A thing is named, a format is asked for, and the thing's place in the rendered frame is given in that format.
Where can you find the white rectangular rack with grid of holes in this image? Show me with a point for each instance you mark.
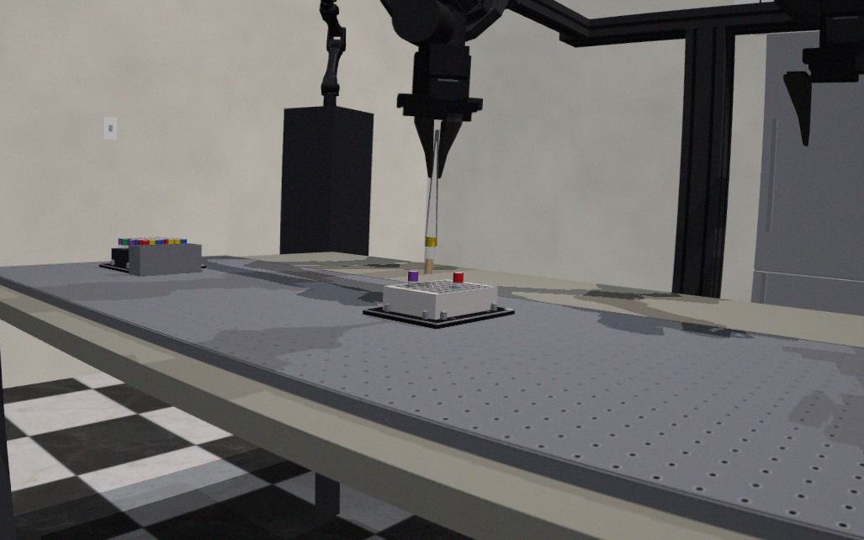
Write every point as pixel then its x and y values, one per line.
pixel 436 296

